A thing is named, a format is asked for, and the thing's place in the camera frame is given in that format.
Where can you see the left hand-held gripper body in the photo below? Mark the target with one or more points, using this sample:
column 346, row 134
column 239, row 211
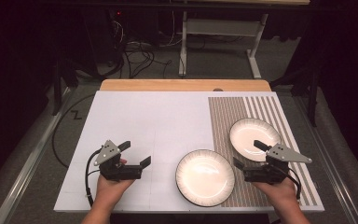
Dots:
column 118, row 172

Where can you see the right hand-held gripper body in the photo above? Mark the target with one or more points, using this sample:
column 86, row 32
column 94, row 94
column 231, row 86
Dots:
column 284, row 154

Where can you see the white plate with dark rim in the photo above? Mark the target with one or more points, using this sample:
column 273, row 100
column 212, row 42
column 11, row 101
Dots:
column 205, row 177
column 248, row 133

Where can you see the person's left hand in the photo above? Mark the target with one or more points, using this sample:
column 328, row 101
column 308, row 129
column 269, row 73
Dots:
column 110, row 189

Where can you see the person's right hand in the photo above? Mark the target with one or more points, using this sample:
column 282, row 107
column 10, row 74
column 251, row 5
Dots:
column 281, row 194

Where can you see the white board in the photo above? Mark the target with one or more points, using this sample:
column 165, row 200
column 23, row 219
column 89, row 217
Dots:
column 143, row 118

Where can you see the brown striped placemat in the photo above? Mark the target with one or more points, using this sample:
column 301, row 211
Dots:
column 223, row 124

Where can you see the black stand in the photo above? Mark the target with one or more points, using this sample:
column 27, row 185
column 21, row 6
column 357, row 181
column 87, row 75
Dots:
column 57, row 93
column 313, row 102

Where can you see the wooden table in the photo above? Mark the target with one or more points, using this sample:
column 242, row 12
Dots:
column 183, row 84

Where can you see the black device with red light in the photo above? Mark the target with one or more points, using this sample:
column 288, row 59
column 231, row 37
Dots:
column 118, row 13

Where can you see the aluminium floor rail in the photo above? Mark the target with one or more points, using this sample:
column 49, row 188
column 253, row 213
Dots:
column 28, row 169
column 335, row 174

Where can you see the metal desk frame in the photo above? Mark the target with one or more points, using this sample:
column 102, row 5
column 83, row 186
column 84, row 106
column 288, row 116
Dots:
column 220, row 27

